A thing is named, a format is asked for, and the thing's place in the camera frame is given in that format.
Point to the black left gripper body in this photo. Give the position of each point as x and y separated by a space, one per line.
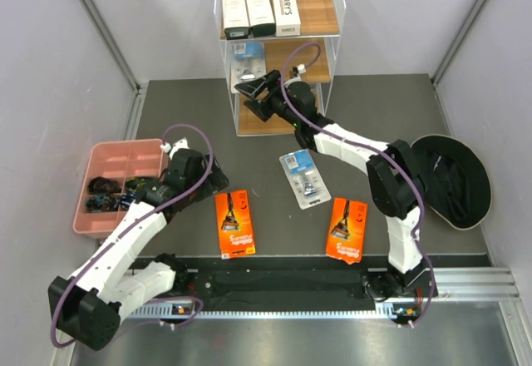
206 190

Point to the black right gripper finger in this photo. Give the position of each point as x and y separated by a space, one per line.
258 85
262 109

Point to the black and beige bucket hat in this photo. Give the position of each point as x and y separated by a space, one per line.
458 185

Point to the white Harry's logo box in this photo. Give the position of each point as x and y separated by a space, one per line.
287 19

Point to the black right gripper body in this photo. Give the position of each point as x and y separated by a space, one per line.
278 96

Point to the orange gillette fusion box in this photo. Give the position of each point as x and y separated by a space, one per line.
346 231
235 226

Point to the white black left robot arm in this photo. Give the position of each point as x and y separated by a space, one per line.
93 301

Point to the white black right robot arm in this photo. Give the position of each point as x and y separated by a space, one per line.
396 181

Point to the pink compartment tray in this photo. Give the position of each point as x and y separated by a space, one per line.
117 161

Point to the blue Gillette blister pack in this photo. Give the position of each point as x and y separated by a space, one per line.
247 63
304 178

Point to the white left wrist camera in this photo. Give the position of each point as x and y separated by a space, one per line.
171 149

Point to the white wire wooden shelf unit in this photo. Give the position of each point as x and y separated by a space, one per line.
317 47

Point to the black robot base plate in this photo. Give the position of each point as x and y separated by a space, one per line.
292 273

